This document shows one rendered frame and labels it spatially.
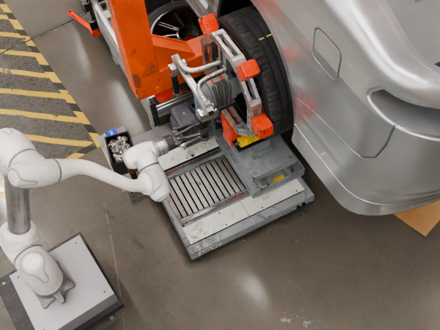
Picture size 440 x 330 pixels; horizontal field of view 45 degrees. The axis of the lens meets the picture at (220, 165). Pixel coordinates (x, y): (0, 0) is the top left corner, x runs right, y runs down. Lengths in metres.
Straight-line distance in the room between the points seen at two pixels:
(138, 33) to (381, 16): 1.41
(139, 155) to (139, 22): 0.72
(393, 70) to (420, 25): 1.22
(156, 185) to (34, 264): 0.65
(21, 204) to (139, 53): 1.03
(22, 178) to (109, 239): 1.24
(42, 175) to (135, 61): 1.03
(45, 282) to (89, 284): 0.24
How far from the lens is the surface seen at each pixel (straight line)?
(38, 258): 2.56
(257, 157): 3.20
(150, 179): 2.41
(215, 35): 2.59
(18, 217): 2.54
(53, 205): 3.51
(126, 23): 2.79
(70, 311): 2.72
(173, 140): 2.51
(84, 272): 2.77
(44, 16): 4.79
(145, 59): 2.97
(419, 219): 3.37
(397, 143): 1.92
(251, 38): 2.48
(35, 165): 2.17
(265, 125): 2.50
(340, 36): 1.89
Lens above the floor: 2.84
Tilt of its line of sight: 55 degrees down
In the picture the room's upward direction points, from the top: 6 degrees counter-clockwise
